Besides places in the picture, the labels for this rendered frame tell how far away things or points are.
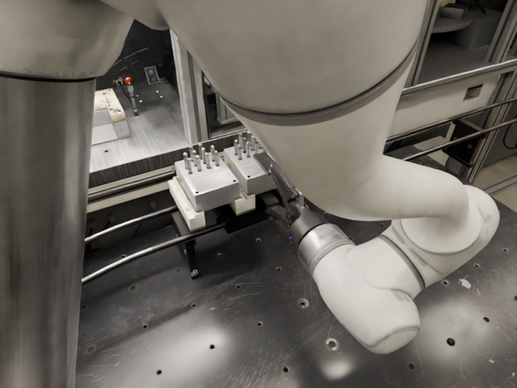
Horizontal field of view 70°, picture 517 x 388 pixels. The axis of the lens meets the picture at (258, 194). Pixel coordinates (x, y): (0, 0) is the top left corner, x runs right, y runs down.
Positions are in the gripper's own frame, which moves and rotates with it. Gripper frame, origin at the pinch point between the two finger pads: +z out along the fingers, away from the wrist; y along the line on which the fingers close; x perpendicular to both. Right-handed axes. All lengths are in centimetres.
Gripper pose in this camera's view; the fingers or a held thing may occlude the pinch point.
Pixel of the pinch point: (265, 177)
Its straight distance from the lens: 78.9
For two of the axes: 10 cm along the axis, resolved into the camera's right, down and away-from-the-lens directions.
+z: -4.4, -5.8, 6.9
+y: 0.0, -7.6, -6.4
